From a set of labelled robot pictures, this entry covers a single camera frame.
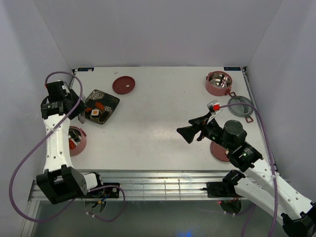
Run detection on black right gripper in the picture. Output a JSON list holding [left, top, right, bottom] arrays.
[[176, 112, 233, 152]]

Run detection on white orange tofu cube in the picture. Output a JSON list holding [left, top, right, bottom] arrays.
[[91, 109, 100, 117]]

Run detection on red carrot food piece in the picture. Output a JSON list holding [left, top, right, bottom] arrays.
[[95, 102, 105, 110]]

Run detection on pink lunch bowl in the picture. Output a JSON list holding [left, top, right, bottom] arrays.
[[205, 71, 233, 96], [69, 126, 87, 157]]

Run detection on dark red round lid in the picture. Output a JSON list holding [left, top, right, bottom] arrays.
[[112, 76, 136, 94]]

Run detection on metal serving tongs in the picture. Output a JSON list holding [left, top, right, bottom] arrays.
[[78, 112, 86, 124]]

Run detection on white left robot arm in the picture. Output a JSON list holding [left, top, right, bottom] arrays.
[[36, 81, 105, 204]]

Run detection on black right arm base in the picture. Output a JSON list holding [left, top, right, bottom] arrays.
[[204, 182, 236, 198]]

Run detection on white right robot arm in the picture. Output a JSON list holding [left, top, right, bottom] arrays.
[[177, 113, 316, 237]]

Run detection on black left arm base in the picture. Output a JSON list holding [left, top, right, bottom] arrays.
[[85, 187, 120, 199]]

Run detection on blue table label left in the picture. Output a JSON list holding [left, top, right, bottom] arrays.
[[77, 68, 94, 72]]

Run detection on blue table label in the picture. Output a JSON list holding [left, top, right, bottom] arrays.
[[224, 67, 241, 71], [77, 68, 94, 72]]

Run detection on black floral rectangular plate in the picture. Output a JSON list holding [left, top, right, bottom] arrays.
[[84, 89, 120, 124]]

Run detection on blue table label right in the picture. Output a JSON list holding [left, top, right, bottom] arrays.
[[224, 67, 241, 71]]

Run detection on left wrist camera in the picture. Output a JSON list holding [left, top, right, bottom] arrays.
[[62, 84, 70, 96]]

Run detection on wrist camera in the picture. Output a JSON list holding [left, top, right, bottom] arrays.
[[207, 100, 222, 123], [62, 84, 70, 96]]

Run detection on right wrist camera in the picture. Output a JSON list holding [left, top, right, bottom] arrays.
[[207, 100, 222, 123]]

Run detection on aluminium front rail frame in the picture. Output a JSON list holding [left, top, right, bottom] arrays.
[[27, 169, 292, 202]]

